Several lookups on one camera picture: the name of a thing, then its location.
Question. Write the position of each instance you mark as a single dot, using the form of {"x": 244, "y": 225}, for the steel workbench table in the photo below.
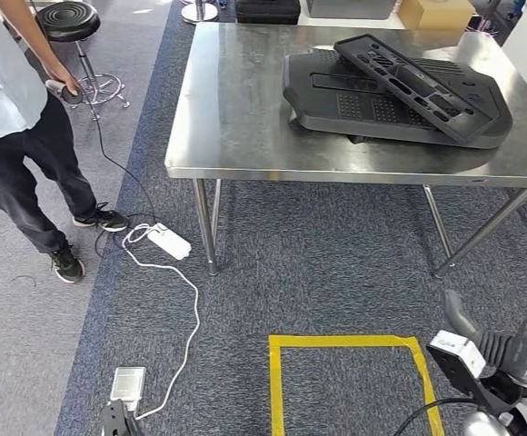
{"x": 236, "y": 108}

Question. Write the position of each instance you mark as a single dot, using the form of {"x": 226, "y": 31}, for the cardboard box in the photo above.
{"x": 436, "y": 15}

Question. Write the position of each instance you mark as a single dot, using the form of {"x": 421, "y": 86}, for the black round stool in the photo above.
{"x": 68, "y": 21}

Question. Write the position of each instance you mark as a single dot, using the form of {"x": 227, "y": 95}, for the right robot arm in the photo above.
{"x": 486, "y": 424}

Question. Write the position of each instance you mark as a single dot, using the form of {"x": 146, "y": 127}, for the silver floor outlet box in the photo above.
{"x": 128, "y": 385}

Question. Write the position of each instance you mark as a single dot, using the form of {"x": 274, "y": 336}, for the person's left forearm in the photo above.
{"x": 23, "y": 30}

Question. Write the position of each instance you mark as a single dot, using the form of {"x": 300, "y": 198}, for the person's left hand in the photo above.
{"x": 66, "y": 79}

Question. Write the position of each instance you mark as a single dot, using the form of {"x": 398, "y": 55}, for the person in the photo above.
{"x": 0, "y": 90}

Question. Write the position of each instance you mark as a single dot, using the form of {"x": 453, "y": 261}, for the black handheld controller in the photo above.
{"x": 70, "y": 95}

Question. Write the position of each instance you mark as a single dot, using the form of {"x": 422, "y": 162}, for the black engine cover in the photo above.
{"x": 318, "y": 102}

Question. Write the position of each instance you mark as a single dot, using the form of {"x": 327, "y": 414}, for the chrome stanchion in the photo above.
{"x": 198, "y": 13}

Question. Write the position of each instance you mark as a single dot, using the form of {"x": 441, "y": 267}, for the yellow floor tape strip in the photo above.
{"x": 276, "y": 391}
{"x": 336, "y": 341}

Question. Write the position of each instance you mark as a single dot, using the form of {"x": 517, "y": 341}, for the dark stanchion base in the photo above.
{"x": 486, "y": 21}

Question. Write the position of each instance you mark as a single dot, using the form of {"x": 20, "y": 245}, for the white power strip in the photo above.
{"x": 169, "y": 242}

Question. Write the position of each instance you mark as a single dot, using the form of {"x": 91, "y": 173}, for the black plastic panel part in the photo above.
{"x": 347, "y": 49}

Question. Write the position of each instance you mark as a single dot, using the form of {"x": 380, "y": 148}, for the grey laptop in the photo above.
{"x": 349, "y": 7}

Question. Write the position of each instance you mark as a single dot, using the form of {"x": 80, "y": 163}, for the black carrying case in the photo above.
{"x": 268, "y": 11}

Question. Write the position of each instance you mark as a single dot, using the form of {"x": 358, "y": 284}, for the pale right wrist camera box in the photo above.
{"x": 457, "y": 352}

